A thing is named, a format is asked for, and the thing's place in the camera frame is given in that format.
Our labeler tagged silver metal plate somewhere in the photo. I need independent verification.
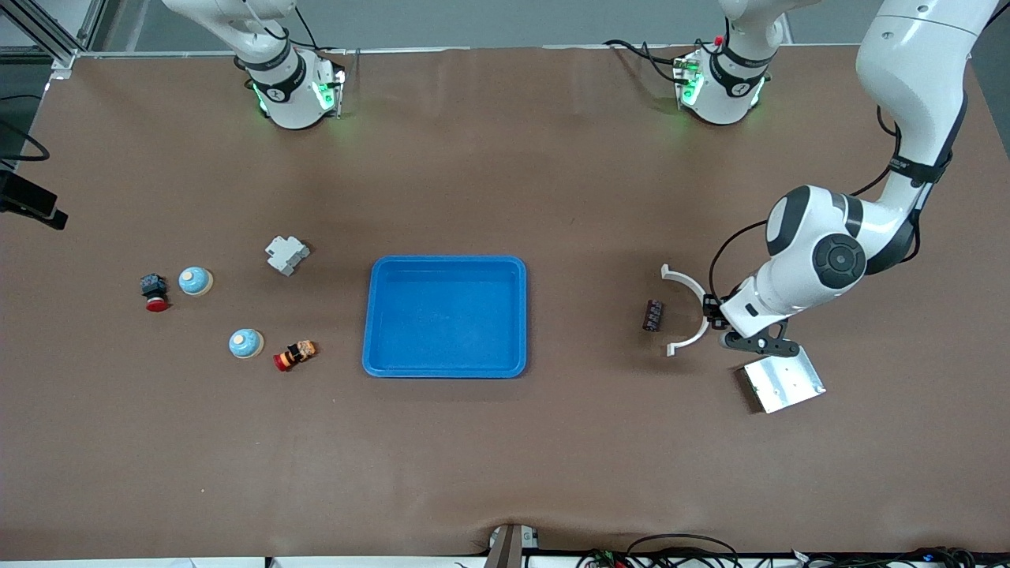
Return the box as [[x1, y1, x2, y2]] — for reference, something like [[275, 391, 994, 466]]
[[742, 346, 827, 415]]

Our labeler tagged brown table cover mat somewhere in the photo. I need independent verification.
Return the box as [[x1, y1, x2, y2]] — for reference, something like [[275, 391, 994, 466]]
[[0, 43, 1010, 562]]

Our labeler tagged black looped cable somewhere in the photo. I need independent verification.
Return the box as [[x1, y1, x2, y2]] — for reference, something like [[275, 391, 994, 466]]
[[576, 533, 743, 568]]

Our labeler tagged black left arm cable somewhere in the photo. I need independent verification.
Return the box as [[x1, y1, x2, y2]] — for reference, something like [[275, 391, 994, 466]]
[[708, 105, 905, 301]]

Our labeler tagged black left camera mount bracket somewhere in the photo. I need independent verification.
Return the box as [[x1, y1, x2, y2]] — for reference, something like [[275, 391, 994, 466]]
[[719, 331, 801, 358]]

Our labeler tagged aluminium frame post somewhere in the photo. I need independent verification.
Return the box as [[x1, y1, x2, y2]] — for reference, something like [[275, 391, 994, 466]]
[[14, 0, 108, 72]]

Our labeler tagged white circuit breaker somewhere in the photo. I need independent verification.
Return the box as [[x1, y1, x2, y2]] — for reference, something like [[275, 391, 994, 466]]
[[264, 235, 311, 277]]

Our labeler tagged black cable bundle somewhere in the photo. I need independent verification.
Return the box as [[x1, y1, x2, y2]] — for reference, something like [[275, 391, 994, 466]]
[[789, 546, 1010, 568]]

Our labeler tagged red mushroom push button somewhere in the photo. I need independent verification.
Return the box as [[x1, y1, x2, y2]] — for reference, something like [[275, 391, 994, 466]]
[[140, 273, 170, 313]]

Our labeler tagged white half ring bracket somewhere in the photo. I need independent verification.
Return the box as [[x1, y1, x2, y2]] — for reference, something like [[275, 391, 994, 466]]
[[660, 263, 713, 357]]

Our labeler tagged blue plastic tray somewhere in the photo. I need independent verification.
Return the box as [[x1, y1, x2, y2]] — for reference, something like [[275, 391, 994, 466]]
[[361, 255, 528, 379]]

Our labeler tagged red yellow emergency stop button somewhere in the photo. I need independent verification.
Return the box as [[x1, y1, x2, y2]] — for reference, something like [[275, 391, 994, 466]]
[[273, 340, 318, 373]]

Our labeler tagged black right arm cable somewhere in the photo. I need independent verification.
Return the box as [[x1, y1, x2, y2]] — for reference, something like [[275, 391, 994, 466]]
[[0, 117, 51, 163]]

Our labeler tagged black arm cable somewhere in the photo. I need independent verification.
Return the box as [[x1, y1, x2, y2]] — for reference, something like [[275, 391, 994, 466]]
[[0, 117, 51, 163], [708, 105, 905, 301]]

